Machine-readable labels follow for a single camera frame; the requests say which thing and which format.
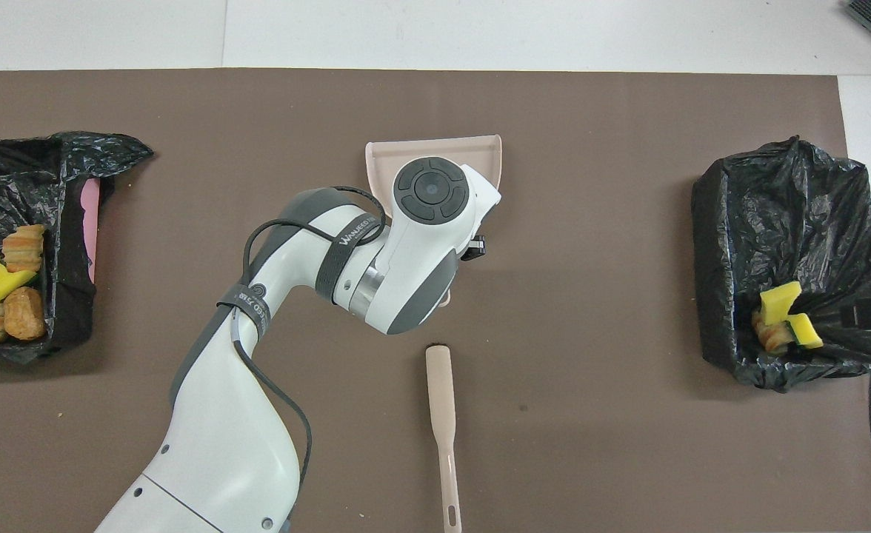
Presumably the toy croissant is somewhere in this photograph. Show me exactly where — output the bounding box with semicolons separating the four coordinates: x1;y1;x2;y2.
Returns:
751;311;792;354

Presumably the brown fried nugget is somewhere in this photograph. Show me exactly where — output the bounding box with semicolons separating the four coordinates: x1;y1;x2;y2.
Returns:
3;286;47;342

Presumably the beige plastic dustpan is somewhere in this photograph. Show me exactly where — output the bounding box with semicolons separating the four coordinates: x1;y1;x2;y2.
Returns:
365;134;504;307

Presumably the black bag covered bin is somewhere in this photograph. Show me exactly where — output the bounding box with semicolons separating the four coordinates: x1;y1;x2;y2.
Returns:
692;135;871;393

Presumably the black garbage bag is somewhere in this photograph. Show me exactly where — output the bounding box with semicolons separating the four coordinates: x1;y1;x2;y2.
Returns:
0;131;154;365

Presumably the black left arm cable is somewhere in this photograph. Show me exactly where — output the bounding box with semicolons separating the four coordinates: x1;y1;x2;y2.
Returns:
232;185;387;493

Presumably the brown table mat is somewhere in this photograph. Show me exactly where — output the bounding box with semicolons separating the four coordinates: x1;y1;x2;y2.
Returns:
0;69;871;533

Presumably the pink plastic bin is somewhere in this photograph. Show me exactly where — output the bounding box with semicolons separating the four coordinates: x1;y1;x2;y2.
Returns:
80;180;101;284

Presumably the beige hand brush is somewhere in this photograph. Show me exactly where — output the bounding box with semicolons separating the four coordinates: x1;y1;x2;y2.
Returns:
425;343;463;533

